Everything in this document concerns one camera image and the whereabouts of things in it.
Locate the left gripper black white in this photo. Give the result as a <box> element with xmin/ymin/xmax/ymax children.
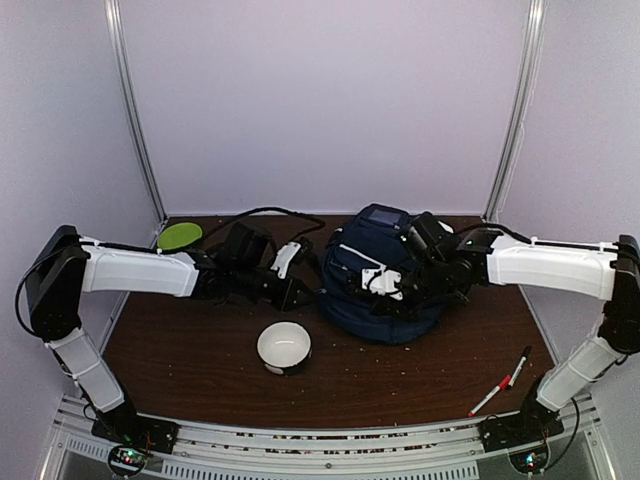
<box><xmin>232</xmin><ymin>262</ymin><xmax>316</xmax><ymax>311</ymax></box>

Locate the white black bowl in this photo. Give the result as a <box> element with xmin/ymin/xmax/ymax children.
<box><xmin>256</xmin><ymin>322</ymin><xmax>313</xmax><ymax>376</ymax></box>

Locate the navy blue student backpack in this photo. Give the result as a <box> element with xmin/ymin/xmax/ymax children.
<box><xmin>317</xmin><ymin>203</ymin><xmax>467</xmax><ymax>345</ymax></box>

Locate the red white marker pen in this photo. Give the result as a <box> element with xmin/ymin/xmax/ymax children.
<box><xmin>467</xmin><ymin>374</ymin><xmax>511</xmax><ymax>417</ymax></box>

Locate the black white marker pen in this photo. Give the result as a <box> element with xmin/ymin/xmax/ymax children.
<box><xmin>507</xmin><ymin>345</ymin><xmax>532</xmax><ymax>389</ymax></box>

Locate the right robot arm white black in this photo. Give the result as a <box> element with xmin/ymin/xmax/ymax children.
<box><xmin>349</xmin><ymin>222</ymin><xmax>639</xmax><ymax>442</ymax></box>

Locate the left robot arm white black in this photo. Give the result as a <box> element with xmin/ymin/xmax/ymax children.
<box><xmin>14</xmin><ymin>215</ymin><xmax>320</xmax><ymax>444</ymax></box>

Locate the green plate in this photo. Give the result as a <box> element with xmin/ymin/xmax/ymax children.
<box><xmin>156</xmin><ymin>222</ymin><xmax>203</xmax><ymax>251</ymax></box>

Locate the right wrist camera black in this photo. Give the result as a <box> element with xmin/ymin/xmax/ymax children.
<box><xmin>399</xmin><ymin>212</ymin><xmax>454</xmax><ymax>262</ymax></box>

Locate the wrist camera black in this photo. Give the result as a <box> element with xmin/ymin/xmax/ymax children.
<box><xmin>399</xmin><ymin>212</ymin><xmax>454</xmax><ymax>262</ymax></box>
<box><xmin>222</xmin><ymin>222</ymin><xmax>273</xmax><ymax>268</ymax></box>

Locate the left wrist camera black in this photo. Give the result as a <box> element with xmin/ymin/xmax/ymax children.
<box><xmin>222</xmin><ymin>222</ymin><xmax>273</xmax><ymax>268</ymax></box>

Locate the aluminium front rail frame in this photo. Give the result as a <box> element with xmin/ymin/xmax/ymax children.
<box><xmin>39</xmin><ymin>392</ymin><xmax>616</xmax><ymax>480</ymax></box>

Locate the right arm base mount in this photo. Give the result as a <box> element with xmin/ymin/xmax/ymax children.
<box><xmin>478</xmin><ymin>379</ymin><xmax>564</xmax><ymax>475</ymax></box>

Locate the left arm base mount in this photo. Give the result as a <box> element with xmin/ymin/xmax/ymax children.
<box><xmin>86</xmin><ymin>403</ymin><xmax>179</xmax><ymax>479</ymax></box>

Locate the right aluminium corner post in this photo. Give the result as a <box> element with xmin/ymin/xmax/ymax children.
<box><xmin>483</xmin><ymin>0</ymin><xmax>547</xmax><ymax>221</ymax></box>

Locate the aluminium corner post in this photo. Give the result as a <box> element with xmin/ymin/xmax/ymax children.
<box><xmin>104</xmin><ymin>0</ymin><xmax>168</xmax><ymax>223</ymax></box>
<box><xmin>483</xmin><ymin>0</ymin><xmax>547</xmax><ymax>221</ymax></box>

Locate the left aluminium corner post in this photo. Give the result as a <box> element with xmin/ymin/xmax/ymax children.
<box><xmin>104</xmin><ymin>0</ymin><xmax>168</xmax><ymax>223</ymax></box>

